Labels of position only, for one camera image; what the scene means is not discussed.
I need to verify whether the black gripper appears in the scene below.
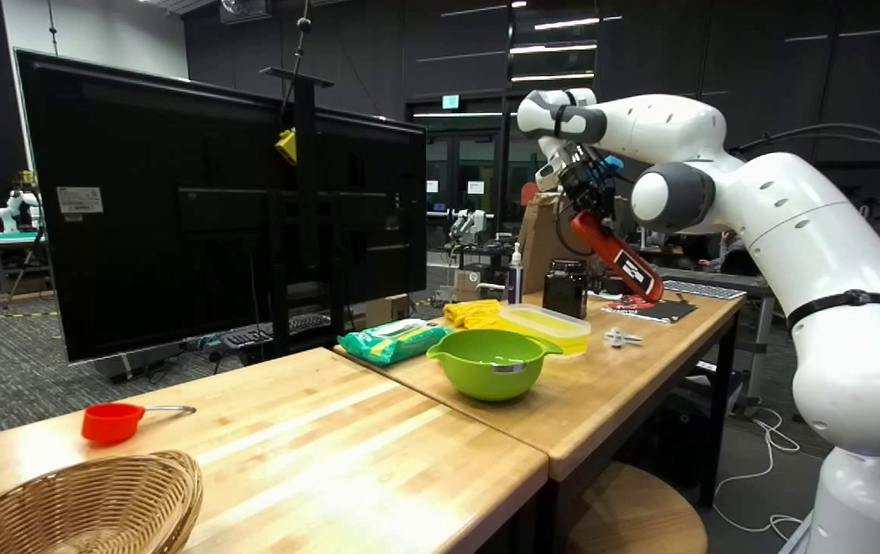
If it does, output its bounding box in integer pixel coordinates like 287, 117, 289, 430
559, 147, 624, 219

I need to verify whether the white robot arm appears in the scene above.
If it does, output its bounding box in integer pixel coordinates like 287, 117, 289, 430
517, 89, 880, 554

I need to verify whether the yellow clear lunch box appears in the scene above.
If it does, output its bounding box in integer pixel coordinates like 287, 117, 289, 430
498, 304, 589, 355

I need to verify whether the brown cardboard panel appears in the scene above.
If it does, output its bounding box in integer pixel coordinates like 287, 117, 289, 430
519, 198, 589, 294

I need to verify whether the white plastic clip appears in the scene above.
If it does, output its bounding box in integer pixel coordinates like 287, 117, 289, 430
606, 326, 644, 348

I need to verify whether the yellow knitted cloth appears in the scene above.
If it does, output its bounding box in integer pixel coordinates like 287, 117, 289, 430
443, 297, 500, 329

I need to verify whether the green bowl with seeds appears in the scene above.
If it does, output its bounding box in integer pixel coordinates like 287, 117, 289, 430
428, 329, 558, 404

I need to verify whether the green wipes packet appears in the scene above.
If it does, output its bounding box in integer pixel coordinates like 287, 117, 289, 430
339, 316, 449, 365

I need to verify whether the round wooden stool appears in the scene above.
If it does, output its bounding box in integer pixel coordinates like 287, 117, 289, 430
567, 463, 708, 554

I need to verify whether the large black monitor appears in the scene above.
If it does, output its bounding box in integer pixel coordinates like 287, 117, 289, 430
19, 53, 423, 361

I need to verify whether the red measuring cup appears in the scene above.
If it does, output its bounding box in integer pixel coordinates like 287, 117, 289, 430
80, 404, 195, 446

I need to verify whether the woven wicker basket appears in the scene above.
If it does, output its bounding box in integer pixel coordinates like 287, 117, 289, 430
0, 448, 202, 554

